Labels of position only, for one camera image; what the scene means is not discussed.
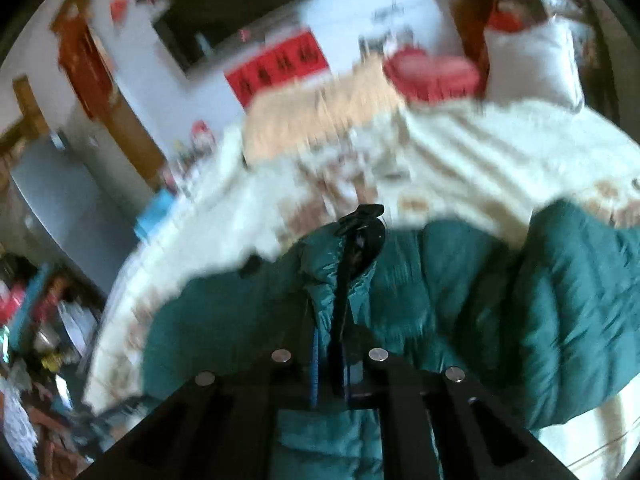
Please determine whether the pile of assorted clutter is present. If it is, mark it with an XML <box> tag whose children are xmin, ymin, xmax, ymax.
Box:
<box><xmin>0</xmin><ymin>250</ymin><xmax>113</xmax><ymax>480</ymax></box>

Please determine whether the wall photo poster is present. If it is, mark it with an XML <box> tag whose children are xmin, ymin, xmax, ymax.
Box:
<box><xmin>357</xmin><ymin>4</ymin><xmax>417</xmax><ymax>57</ymax></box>

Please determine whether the grey cabinet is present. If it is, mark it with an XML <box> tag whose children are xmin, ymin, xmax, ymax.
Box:
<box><xmin>9</xmin><ymin>132</ymin><xmax>143</xmax><ymax>292</ymax></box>

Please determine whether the cream floral bed sheet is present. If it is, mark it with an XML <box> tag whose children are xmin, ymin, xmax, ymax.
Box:
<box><xmin>82</xmin><ymin>95</ymin><xmax>640</xmax><ymax>480</ymax></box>

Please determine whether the white pillow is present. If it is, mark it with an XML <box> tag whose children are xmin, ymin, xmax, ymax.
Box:
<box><xmin>481</xmin><ymin>16</ymin><xmax>587</xmax><ymax>112</ymax></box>

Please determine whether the red and white doll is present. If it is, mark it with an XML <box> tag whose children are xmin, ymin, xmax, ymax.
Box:
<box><xmin>189</xmin><ymin>119</ymin><xmax>217</xmax><ymax>157</ymax></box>

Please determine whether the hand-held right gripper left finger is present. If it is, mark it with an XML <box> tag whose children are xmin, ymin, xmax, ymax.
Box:
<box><xmin>75</xmin><ymin>329</ymin><xmax>322</xmax><ymax>480</ymax></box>

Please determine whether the red wall banner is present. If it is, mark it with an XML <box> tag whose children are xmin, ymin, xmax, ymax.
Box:
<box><xmin>223</xmin><ymin>29</ymin><xmax>332</xmax><ymax>109</ymax></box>

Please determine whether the red heart-shaped pillow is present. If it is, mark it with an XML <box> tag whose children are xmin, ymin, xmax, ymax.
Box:
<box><xmin>382</xmin><ymin>46</ymin><xmax>485</xmax><ymax>105</ymax></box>

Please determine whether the light blue box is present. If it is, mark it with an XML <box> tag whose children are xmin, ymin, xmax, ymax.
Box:
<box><xmin>134</xmin><ymin>189</ymin><xmax>177</xmax><ymax>242</ymax></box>

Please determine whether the beige fringed towel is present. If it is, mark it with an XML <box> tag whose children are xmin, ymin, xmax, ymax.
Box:
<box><xmin>242</xmin><ymin>57</ymin><xmax>407</xmax><ymax>167</ymax></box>

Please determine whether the wooden door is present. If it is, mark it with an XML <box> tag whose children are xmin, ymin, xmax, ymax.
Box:
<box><xmin>50</xmin><ymin>0</ymin><xmax>169</xmax><ymax>192</ymax></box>

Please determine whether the red plush toy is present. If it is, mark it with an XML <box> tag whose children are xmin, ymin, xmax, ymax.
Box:
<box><xmin>486</xmin><ymin>0</ymin><xmax>532</xmax><ymax>35</ymax></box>

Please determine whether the dark green down jacket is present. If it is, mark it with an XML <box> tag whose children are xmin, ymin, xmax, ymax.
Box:
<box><xmin>141</xmin><ymin>200</ymin><xmax>640</xmax><ymax>480</ymax></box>

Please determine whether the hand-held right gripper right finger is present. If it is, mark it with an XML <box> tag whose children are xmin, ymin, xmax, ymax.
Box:
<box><xmin>342</xmin><ymin>342</ymin><xmax>583</xmax><ymax>480</ymax></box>

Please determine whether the black wall television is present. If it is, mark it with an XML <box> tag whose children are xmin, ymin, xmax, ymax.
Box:
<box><xmin>150</xmin><ymin>0</ymin><xmax>319</xmax><ymax>79</ymax></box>

